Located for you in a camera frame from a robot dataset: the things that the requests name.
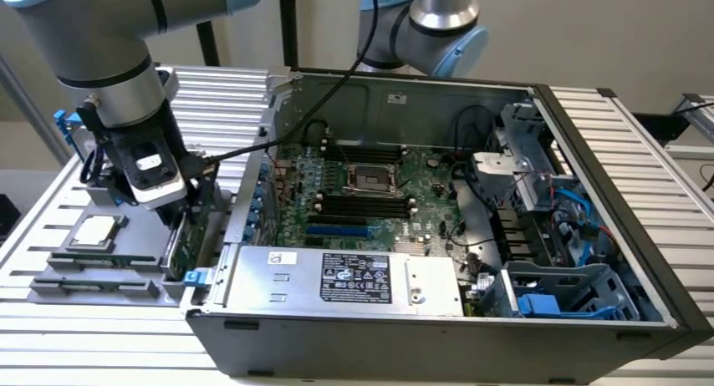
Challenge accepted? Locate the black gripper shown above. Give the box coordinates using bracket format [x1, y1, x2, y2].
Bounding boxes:
[103, 101, 222, 232]

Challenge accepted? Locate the black RAM slot bank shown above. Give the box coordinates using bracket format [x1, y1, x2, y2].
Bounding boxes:
[323, 140, 405, 162]
[322, 193, 418, 221]

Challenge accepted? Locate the black expansion slot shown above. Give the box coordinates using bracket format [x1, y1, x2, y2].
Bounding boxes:
[309, 214, 371, 227]

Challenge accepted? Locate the blue expansion slot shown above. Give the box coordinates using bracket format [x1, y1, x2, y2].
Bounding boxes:
[303, 226, 371, 240]

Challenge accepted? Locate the green graphics card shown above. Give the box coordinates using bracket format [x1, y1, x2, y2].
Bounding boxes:
[161, 151, 226, 281]

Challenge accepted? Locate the silver CPU chip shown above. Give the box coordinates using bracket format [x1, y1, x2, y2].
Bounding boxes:
[72, 214, 123, 248]

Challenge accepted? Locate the grey parts rack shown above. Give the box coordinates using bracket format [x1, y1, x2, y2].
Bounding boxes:
[27, 168, 239, 308]

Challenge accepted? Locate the black box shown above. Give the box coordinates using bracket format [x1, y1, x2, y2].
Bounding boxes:
[0, 195, 23, 237]

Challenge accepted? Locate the blue case latch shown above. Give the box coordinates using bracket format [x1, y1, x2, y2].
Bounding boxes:
[182, 267, 210, 287]

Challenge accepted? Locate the metal CPU socket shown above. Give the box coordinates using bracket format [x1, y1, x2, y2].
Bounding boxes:
[343, 163, 402, 196]

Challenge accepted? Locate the green motherboard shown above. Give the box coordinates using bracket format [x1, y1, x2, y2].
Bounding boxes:
[267, 142, 496, 274]

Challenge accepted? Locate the silver power supply unit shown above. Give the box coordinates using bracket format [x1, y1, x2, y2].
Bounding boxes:
[222, 246, 469, 319]

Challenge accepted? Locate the silver metal disk bay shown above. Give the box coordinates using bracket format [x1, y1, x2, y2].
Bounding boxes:
[473, 103, 580, 214]

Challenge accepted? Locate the black open PC case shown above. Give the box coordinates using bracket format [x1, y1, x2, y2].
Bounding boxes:
[182, 66, 714, 379]

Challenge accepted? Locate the grey drive cage blue latch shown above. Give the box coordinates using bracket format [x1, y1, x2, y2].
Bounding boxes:
[498, 260, 652, 321]

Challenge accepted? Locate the grey white wrist camera box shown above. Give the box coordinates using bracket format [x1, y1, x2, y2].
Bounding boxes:
[114, 140, 189, 214]

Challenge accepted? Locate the black upright post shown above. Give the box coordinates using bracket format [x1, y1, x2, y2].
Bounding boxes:
[277, 0, 302, 68]
[198, 21, 221, 68]

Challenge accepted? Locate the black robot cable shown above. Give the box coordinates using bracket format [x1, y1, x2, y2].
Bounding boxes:
[195, 0, 387, 166]

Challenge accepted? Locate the black internal power wire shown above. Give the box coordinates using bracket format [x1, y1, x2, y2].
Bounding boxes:
[452, 104, 498, 153]

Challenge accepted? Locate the blue data wire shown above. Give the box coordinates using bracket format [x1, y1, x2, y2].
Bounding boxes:
[549, 184, 602, 272]

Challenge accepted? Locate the aluminium side table frame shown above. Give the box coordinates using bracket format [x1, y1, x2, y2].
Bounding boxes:
[662, 92, 714, 161]

